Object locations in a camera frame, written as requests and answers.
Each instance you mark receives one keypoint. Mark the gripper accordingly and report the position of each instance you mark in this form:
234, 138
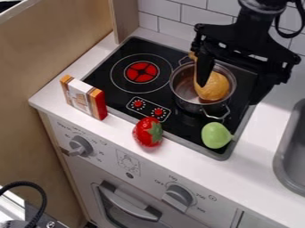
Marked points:
246, 41

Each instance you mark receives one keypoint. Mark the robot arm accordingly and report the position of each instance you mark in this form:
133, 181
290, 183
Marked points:
260, 9

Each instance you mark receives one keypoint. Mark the tan toy bread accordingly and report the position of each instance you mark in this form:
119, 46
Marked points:
216, 87

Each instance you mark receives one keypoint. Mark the silver pot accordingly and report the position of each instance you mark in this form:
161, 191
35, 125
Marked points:
186, 95

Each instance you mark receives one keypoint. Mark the green toy pear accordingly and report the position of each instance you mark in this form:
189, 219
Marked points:
214, 136

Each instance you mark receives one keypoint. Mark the toy sink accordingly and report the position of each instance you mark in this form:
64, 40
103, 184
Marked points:
292, 148

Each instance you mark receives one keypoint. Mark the toy stove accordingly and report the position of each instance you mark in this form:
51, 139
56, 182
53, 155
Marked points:
131, 74

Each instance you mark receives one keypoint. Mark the red toy strawberry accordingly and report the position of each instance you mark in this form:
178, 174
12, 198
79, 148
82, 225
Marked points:
145, 132

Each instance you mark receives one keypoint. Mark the orange and white toy box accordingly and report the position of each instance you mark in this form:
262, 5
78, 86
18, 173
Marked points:
85, 96

